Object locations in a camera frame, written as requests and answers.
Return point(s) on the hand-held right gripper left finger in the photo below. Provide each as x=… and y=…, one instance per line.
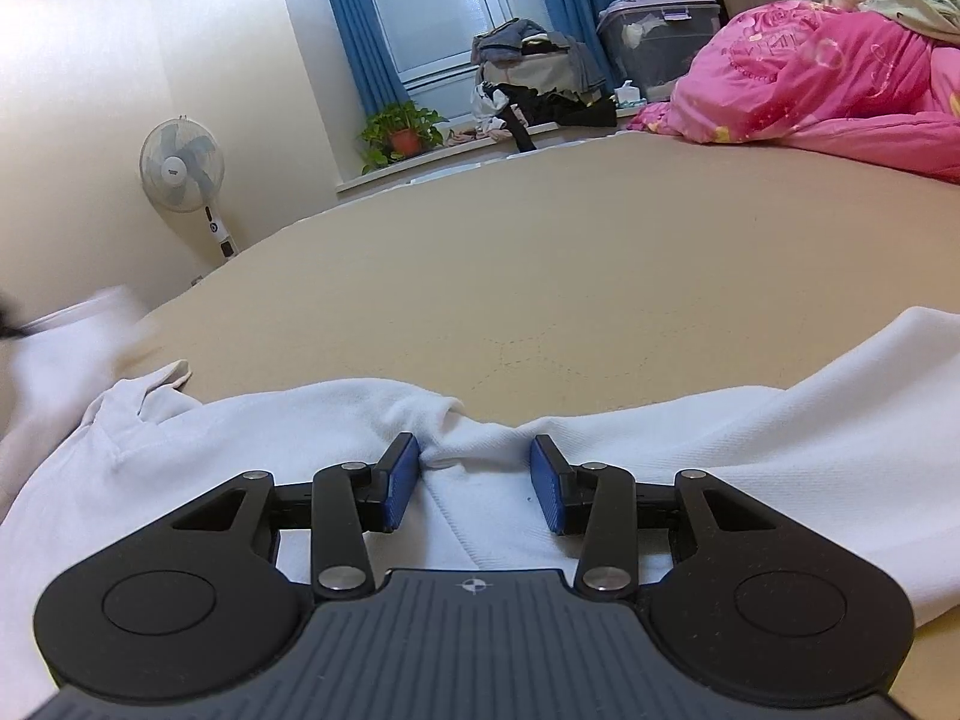
x=401, y=484

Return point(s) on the white windowsill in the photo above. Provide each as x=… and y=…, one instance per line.
x=465, y=154

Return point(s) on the frosted glass window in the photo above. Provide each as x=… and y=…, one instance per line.
x=442, y=0

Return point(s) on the white standing fan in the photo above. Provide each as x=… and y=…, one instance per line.
x=181, y=165

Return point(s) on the tissue box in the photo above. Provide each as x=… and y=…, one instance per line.
x=628, y=95

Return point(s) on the pile of dark clothes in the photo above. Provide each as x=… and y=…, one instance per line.
x=540, y=67

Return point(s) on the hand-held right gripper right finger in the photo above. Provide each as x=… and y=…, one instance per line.
x=547, y=487

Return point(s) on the clear storage box purple lid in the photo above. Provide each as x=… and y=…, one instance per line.
x=660, y=37

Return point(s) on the white garment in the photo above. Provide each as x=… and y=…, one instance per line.
x=750, y=450

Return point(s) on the potted green plant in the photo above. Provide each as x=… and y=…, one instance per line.
x=401, y=127

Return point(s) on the pink floral quilt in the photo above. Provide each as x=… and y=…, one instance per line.
x=810, y=75

